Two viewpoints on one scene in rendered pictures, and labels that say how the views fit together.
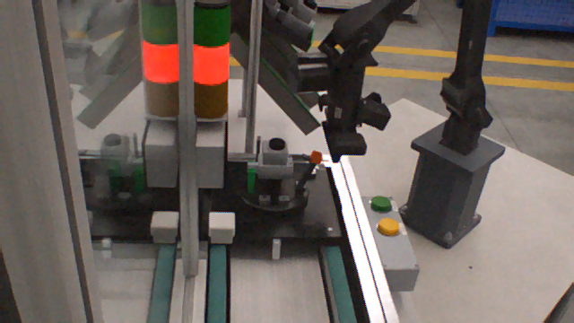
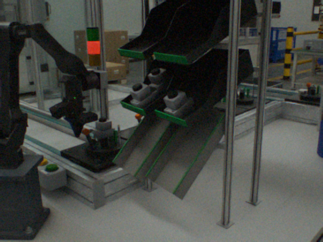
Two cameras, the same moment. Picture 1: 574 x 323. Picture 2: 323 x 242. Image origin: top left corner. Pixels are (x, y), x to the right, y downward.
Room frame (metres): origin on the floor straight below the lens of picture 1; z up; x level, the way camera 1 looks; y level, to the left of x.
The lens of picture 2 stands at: (2.00, -0.54, 1.47)
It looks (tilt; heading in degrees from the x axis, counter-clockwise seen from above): 17 degrees down; 142
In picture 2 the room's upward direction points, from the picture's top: 1 degrees counter-clockwise
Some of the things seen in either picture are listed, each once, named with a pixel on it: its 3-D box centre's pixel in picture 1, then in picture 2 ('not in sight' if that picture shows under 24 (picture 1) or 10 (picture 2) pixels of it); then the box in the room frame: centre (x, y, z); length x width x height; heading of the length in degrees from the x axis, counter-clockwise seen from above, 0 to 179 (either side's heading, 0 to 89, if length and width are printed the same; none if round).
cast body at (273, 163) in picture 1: (270, 157); (105, 127); (0.88, 0.05, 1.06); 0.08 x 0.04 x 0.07; 99
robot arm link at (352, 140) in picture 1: (343, 109); (74, 105); (0.90, -0.07, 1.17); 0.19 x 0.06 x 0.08; 9
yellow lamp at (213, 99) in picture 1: (209, 93); (94, 59); (0.68, 0.13, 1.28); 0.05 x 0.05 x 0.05
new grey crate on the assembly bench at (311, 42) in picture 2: not in sight; (315, 44); (-1.22, 5.38, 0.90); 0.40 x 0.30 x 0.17; 97
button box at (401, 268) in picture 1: (385, 240); (42, 170); (0.83, -0.19, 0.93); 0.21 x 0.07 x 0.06; 9
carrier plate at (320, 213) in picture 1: (272, 199); (104, 151); (0.88, 0.04, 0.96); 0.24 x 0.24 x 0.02; 9
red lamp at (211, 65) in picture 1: (209, 58); (93, 47); (0.68, 0.13, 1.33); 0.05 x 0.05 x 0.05
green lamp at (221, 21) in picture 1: (210, 21); (93, 34); (0.68, 0.13, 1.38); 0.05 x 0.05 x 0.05
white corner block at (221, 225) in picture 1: (221, 228); not in sight; (0.77, 0.12, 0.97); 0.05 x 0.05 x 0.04; 9
